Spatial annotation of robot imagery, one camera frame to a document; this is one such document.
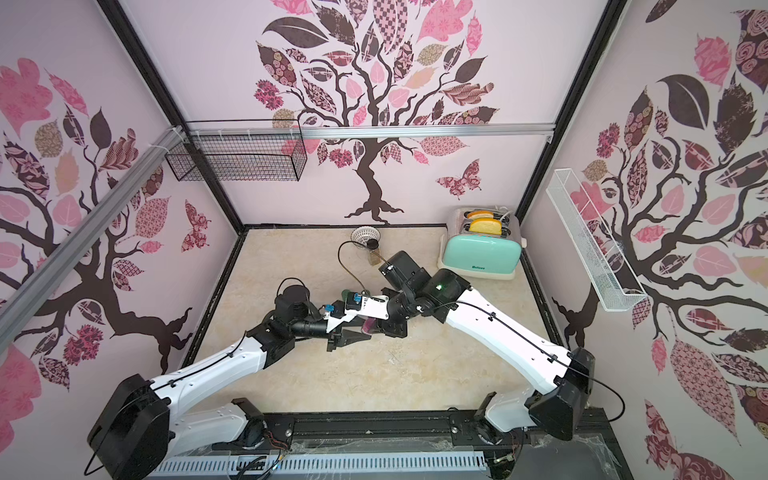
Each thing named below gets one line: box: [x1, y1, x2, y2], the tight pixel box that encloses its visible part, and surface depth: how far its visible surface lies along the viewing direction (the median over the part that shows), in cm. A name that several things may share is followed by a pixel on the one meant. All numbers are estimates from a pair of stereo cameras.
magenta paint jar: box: [361, 317, 376, 335], surface depth 70 cm
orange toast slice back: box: [467, 210, 494, 219], surface depth 99 cm
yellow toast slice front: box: [469, 218, 503, 235], surface depth 97 cm
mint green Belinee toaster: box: [438, 207, 527, 281], surface depth 97 cm
